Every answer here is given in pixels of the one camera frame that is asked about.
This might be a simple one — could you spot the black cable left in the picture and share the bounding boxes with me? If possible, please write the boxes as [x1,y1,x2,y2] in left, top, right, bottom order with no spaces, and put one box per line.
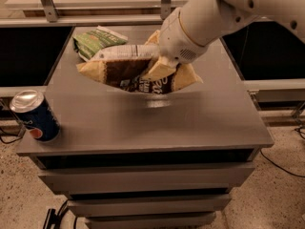
[0,99,26,145]

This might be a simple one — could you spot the green chip bag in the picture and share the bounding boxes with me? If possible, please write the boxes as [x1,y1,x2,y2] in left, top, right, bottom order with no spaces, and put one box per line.
[72,26,128,61]

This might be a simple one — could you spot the blue pepsi can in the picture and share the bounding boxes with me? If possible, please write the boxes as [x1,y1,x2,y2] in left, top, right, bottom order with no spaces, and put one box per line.
[10,90,60,142]

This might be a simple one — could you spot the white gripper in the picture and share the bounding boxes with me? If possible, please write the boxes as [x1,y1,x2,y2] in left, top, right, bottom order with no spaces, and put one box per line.
[141,8,208,81]

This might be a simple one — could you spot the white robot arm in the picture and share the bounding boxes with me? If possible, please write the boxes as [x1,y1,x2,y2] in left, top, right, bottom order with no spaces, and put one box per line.
[142,0,305,81]

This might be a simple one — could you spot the grey drawer cabinet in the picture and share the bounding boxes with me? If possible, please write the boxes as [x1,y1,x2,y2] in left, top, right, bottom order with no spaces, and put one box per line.
[17,41,273,229]

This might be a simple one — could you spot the brown chip bag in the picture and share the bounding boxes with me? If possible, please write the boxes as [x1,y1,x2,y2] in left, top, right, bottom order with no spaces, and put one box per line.
[76,44,202,94]

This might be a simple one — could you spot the metal railing frame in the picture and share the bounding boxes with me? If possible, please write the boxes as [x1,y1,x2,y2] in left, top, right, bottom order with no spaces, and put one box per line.
[0,0,187,28]

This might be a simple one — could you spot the black floor cable right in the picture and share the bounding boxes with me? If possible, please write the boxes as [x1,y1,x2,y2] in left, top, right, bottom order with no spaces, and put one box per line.
[259,149,305,178]

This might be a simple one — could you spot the black object under cabinet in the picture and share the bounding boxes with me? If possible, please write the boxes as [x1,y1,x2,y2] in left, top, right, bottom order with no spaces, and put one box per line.
[42,199,69,229]

